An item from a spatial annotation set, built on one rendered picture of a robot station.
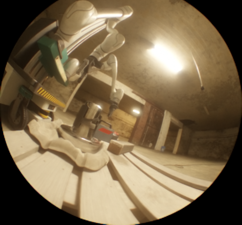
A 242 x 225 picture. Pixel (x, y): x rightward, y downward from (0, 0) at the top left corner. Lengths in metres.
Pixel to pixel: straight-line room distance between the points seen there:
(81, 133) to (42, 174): 0.31
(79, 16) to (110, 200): 0.67
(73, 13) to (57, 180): 0.61
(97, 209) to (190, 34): 2.96
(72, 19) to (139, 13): 2.32
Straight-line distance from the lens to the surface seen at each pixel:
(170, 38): 2.80
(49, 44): 0.56
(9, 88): 0.63
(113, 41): 0.57
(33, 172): 0.22
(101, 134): 0.94
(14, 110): 0.58
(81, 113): 0.45
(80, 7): 0.51
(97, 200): 0.21
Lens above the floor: 0.30
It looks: 19 degrees up
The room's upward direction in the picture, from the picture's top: 24 degrees clockwise
